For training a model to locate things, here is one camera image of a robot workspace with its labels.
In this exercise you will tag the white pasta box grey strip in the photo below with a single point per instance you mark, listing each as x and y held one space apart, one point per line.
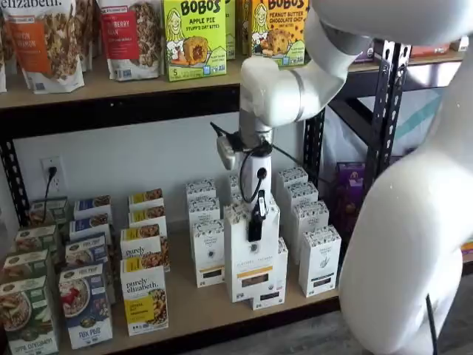
293 175
310 214
303 192
319 259

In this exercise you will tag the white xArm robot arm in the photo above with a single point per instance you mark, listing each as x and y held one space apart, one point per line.
406 240

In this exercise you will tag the white wall outlet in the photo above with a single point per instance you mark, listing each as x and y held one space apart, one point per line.
55 185

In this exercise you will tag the orange snack box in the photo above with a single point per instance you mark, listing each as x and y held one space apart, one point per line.
430 50

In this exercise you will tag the red label granola bag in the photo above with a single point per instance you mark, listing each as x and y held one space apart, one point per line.
125 44

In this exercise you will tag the black metal shelf rack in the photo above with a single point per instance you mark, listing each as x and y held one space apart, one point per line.
111 114
401 92

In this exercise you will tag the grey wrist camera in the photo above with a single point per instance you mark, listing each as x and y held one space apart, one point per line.
227 155

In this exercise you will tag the purple Annie's box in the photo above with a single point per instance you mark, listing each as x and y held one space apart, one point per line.
347 214
351 177

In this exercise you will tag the purely elizabeth yellow cereal box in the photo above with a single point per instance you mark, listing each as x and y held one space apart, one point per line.
148 218
138 244
142 288
146 197

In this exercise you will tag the green Bobo's apple pie box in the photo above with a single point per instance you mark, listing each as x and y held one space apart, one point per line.
194 44
231 29

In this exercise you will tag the green oatmeal cereal box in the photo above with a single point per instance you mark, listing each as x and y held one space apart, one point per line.
35 238
26 318
22 264
57 211

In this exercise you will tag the blue flax plus cereal box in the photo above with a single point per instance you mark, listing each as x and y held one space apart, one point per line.
86 247
88 223
92 205
85 307

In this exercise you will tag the white illustrated book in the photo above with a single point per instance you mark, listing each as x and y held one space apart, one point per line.
236 259

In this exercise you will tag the pale plastic sheet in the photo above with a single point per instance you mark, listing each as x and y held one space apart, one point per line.
347 140

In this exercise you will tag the yellow Bobo's peanut butter box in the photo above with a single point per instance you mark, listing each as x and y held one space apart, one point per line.
273 33

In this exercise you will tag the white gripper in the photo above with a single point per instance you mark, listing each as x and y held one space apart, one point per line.
268 181

